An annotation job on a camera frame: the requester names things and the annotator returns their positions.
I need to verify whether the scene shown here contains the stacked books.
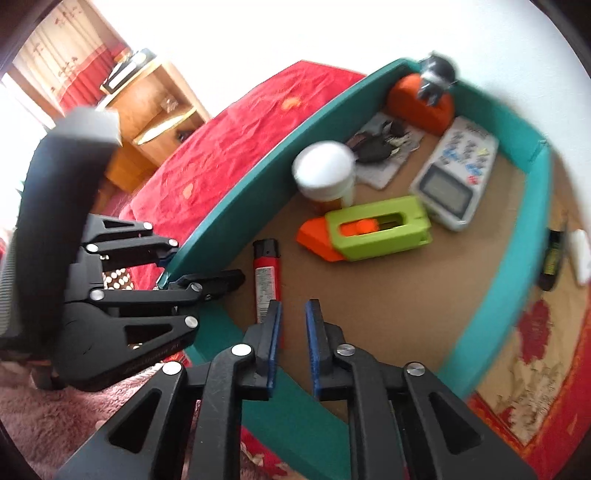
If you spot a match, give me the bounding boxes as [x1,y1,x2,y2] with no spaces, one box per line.
[99,47,158,95]

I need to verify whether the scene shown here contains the white lidded pill bottle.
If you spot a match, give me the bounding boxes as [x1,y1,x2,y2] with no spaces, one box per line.
[292,141,357,215]

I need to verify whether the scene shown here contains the red lighter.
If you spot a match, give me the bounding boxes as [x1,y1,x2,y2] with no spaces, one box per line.
[252,239,283,352]

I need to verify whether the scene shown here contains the white earbuds case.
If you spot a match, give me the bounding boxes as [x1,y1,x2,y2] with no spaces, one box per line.
[570,229,591,287]

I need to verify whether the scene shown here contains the printed plastic card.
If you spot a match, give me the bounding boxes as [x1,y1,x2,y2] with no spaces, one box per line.
[344,113,426,191]

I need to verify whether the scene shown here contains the wooden nightstand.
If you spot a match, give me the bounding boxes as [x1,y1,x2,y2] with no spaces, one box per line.
[99,62,211,195]

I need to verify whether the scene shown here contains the green orange utility knife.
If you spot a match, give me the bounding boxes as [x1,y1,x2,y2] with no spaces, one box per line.
[296,195,433,263]

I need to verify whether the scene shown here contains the pink fluffy rug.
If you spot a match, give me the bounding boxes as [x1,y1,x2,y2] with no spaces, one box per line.
[0,355,296,480]

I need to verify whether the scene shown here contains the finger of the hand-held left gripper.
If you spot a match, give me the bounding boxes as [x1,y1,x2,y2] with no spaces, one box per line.
[79,214,181,274]
[55,269,247,393]

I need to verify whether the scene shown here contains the teal cardboard box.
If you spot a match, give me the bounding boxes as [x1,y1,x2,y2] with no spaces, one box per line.
[157,58,555,480]

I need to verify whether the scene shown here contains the black car key with ring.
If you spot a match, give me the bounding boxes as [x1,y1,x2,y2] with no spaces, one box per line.
[346,120,419,164]

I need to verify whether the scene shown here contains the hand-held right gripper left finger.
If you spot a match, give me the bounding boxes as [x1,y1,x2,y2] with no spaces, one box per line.
[55,299,283,480]

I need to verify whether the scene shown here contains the white remote control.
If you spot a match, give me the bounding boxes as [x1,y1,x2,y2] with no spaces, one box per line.
[409,116,500,232]

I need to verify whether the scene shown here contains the polka dot cloth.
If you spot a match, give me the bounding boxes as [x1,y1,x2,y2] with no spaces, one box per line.
[102,268,137,291]

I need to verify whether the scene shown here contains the red printed blanket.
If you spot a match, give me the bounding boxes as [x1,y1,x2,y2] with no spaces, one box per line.
[102,60,591,480]

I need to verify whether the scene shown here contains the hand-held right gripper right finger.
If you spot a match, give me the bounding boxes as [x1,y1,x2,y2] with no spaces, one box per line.
[305,299,539,480]

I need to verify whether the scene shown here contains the red and beige curtain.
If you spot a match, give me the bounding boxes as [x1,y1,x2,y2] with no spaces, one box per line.
[11,0,130,121]

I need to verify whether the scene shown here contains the orange toy with grey figurine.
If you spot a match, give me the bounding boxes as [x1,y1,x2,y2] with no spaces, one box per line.
[387,52,460,137]

